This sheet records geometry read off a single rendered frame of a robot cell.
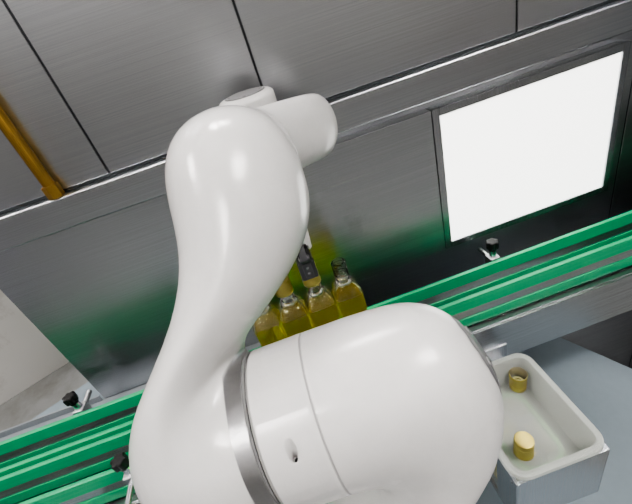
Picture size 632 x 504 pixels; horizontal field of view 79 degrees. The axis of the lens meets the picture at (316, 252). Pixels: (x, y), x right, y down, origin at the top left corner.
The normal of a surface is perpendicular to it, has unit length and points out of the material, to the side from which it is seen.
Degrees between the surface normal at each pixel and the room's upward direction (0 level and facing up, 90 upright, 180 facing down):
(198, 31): 90
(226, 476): 53
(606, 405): 0
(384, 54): 90
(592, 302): 90
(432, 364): 31
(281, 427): 37
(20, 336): 90
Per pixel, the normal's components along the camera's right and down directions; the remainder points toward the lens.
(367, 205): 0.21, 0.51
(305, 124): 0.70, 0.00
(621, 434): -0.27, -0.79
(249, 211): 0.35, -0.15
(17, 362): 0.60, 0.30
